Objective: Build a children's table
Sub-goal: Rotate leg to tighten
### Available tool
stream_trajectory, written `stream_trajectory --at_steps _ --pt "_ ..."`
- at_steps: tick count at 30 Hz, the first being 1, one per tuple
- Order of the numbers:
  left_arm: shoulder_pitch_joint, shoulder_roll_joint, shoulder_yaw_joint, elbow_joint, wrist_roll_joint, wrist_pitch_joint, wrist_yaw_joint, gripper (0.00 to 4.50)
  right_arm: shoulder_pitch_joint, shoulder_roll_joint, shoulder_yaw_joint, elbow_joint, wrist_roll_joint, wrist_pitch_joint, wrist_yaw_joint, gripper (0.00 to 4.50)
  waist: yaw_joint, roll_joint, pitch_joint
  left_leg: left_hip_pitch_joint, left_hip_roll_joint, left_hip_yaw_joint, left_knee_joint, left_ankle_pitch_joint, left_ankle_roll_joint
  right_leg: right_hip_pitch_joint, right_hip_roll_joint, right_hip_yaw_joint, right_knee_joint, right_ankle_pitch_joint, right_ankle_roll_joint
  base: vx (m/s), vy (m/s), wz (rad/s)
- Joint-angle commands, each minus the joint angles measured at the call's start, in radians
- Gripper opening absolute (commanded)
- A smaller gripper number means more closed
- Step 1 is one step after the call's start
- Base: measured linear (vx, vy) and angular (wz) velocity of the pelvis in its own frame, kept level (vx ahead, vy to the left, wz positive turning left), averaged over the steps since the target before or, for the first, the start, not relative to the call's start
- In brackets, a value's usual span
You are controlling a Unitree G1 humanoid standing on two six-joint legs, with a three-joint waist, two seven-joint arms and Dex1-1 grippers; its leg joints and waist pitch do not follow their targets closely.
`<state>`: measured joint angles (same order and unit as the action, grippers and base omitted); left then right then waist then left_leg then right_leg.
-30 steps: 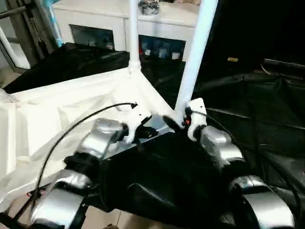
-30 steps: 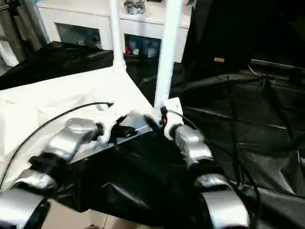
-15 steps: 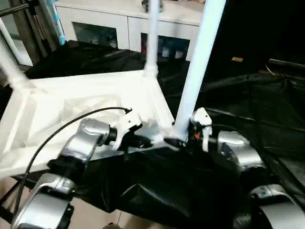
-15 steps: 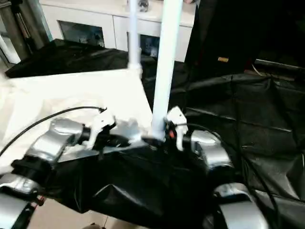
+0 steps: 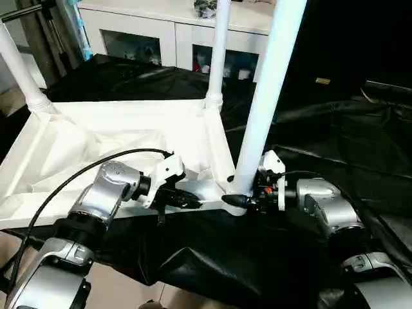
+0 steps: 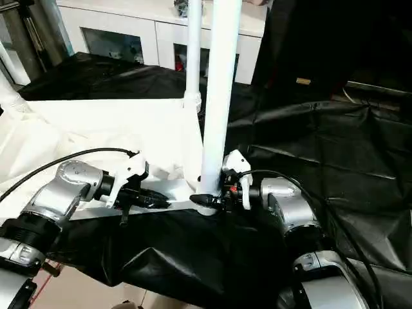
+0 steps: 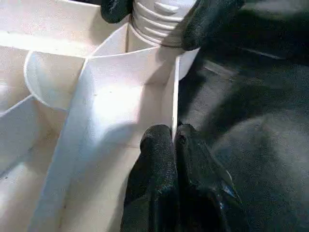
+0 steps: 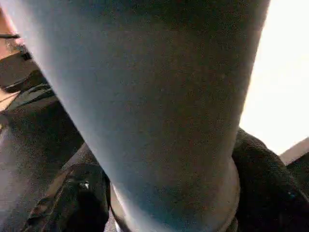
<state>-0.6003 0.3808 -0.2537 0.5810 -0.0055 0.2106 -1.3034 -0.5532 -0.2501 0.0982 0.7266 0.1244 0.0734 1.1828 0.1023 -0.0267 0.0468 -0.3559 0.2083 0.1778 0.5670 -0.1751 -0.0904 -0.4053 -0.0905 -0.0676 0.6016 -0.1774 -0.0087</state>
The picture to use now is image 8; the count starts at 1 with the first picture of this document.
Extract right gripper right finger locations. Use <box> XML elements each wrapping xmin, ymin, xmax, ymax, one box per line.
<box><xmin>231</xmin><ymin>128</ymin><xmax>309</xmax><ymax>232</ymax></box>

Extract white sideboard cabinet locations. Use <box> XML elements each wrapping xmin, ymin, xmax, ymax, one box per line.
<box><xmin>238</xmin><ymin>0</ymin><xmax>309</xmax><ymax>157</ymax></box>

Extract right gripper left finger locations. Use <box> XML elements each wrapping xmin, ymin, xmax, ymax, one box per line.
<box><xmin>19</xmin><ymin>142</ymin><xmax>112</xmax><ymax>232</ymax></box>

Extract white plastic table leg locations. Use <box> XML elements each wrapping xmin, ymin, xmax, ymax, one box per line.
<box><xmin>0</xmin><ymin>0</ymin><xmax>272</xmax><ymax>232</ymax></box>

